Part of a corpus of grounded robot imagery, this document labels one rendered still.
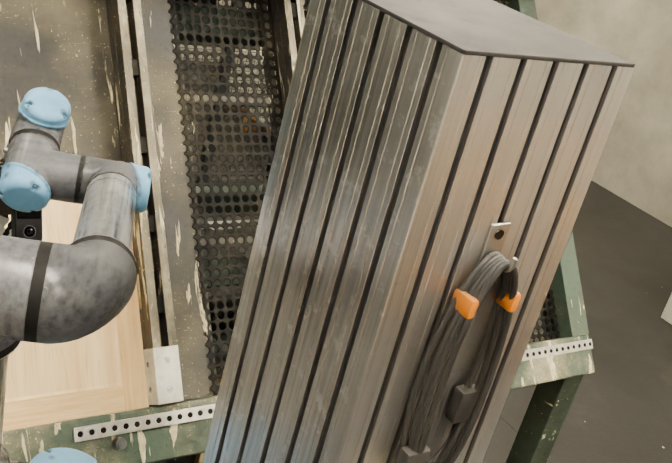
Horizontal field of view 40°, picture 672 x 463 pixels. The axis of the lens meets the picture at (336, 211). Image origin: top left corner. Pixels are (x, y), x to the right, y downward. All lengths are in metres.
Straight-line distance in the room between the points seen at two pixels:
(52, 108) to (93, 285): 0.49
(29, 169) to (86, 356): 0.76
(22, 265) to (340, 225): 0.35
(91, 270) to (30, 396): 1.01
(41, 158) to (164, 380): 0.80
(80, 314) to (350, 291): 0.31
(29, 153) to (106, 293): 0.42
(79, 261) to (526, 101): 0.52
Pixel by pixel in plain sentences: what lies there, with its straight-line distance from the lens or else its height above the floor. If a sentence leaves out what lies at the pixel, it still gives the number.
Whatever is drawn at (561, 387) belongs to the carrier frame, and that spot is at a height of 0.75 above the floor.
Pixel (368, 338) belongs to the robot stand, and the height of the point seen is 1.72.
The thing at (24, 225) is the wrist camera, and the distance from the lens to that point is 1.61.
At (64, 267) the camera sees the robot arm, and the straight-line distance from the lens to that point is 1.06.
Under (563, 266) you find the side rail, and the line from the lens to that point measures 2.95.
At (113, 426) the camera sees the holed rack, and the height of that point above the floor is 0.89.
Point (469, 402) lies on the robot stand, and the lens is 1.07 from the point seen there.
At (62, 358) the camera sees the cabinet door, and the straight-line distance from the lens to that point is 2.08.
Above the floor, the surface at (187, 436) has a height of 0.85.
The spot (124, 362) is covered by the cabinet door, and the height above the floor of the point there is 0.98.
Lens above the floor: 2.19
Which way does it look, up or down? 23 degrees down
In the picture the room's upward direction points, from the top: 15 degrees clockwise
